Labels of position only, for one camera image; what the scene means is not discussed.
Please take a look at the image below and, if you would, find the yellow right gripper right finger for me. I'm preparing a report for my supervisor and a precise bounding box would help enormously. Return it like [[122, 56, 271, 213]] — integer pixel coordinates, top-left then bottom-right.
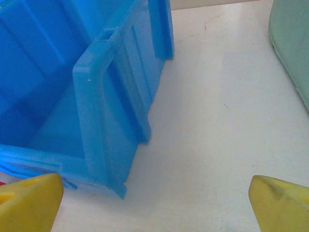
[[249, 175, 309, 232]]

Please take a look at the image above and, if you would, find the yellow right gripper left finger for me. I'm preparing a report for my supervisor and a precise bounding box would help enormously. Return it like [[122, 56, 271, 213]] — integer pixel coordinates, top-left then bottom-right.
[[0, 173, 64, 232]]

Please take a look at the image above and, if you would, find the blue plastic storage bin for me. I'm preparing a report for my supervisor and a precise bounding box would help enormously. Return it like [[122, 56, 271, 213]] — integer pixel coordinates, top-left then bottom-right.
[[0, 0, 175, 200]]

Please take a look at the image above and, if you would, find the mint green carrying case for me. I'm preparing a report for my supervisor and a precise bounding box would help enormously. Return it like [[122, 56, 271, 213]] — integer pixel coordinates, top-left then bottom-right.
[[268, 0, 309, 113]]

